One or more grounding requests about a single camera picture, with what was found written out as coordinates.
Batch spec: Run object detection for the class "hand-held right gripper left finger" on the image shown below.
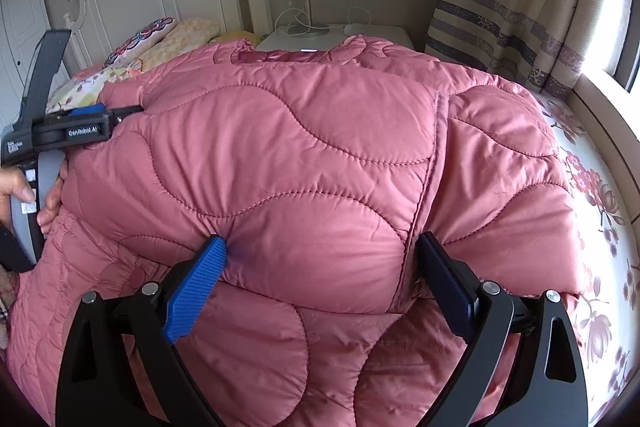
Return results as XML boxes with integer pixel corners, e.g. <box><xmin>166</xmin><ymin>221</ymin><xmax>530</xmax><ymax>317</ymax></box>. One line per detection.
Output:
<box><xmin>56</xmin><ymin>235</ymin><xmax>228</xmax><ymax>427</ymax></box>

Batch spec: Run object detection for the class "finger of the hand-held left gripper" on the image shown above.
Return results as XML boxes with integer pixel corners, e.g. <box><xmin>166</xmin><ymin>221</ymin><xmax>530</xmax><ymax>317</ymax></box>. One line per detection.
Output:
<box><xmin>64</xmin><ymin>103</ymin><xmax>146</xmax><ymax>120</ymax></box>

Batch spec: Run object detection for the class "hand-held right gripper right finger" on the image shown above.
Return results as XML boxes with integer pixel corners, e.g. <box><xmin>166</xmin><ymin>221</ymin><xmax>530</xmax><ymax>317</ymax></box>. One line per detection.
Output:
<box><xmin>416</xmin><ymin>232</ymin><xmax>588</xmax><ymax>427</ymax></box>

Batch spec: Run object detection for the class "pink quilted jacket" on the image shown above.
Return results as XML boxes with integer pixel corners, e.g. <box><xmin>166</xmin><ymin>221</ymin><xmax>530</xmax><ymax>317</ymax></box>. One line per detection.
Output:
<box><xmin>5</xmin><ymin>34</ymin><xmax>583</xmax><ymax>427</ymax></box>

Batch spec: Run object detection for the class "person's left hand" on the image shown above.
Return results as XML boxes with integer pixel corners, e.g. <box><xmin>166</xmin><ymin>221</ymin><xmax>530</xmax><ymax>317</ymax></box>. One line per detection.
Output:
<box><xmin>0</xmin><ymin>157</ymin><xmax>68</xmax><ymax>233</ymax></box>

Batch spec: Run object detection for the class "embroidered patterned pillow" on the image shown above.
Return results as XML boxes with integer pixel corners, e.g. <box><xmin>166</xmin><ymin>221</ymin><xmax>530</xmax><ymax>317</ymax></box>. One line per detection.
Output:
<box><xmin>102</xmin><ymin>18</ymin><xmax>177</xmax><ymax>68</ymax></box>

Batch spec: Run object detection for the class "white door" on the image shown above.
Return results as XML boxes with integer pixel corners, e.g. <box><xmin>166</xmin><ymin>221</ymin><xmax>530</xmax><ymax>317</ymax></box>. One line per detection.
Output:
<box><xmin>0</xmin><ymin>0</ymin><xmax>69</xmax><ymax>128</ymax></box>

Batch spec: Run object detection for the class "cream fuzzy pillow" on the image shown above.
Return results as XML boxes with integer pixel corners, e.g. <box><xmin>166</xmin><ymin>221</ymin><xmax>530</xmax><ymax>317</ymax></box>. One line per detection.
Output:
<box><xmin>135</xmin><ymin>18</ymin><xmax>223</xmax><ymax>72</ymax></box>

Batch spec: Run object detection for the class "yellow pillow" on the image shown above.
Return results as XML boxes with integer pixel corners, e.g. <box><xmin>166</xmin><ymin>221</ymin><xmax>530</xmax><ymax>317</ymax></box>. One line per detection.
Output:
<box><xmin>215</xmin><ymin>29</ymin><xmax>257</xmax><ymax>46</ymax></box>

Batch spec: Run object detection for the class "floral bed sheet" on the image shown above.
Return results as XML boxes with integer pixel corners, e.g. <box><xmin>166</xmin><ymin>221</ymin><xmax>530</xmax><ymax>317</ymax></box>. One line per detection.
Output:
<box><xmin>45</xmin><ymin>62</ymin><xmax>640</xmax><ymax>413</ymax></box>

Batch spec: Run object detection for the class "plaid cloth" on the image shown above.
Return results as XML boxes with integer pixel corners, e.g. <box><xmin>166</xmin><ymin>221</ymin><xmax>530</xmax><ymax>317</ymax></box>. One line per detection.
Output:
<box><xmin>0</xmin><ymin>273</ymin><xmax>16</xmax><ymax>349</ymax></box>

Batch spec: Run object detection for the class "white nightstand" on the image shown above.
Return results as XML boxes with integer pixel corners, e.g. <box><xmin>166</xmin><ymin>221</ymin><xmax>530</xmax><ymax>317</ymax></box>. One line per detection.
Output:
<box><xmin>255</xmin><ymin>24</ymin><xmax>416</xmax><ymax>56</ymax></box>

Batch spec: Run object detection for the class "ship print striped curtain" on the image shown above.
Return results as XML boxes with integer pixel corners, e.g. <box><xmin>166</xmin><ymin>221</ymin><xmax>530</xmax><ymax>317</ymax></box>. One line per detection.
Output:
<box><xmin>425</xmin><ymin>0</ymin><xmax>617</xmax><ymax>100</ymax></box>

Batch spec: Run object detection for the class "window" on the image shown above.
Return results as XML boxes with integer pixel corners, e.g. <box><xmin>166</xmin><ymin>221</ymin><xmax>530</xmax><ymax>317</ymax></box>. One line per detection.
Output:
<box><xmin>600</xmin><ymin>0</ymin><xmax>640</xmax><ymax>88</ymax></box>

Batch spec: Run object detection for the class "white lamp cable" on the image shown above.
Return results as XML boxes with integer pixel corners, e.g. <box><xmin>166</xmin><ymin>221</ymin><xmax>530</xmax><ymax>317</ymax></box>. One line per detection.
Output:
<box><xmin>274</xmin><ymin>6</ymin><xmax>311</xmax><ymax>30</ymax></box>

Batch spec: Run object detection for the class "white charger with cable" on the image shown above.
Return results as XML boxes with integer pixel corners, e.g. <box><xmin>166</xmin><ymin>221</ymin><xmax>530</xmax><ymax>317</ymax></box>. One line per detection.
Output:
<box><xmin>344</xmin><ymin>7</ymin><xmax>374</xmax><ymax>36</ymax></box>

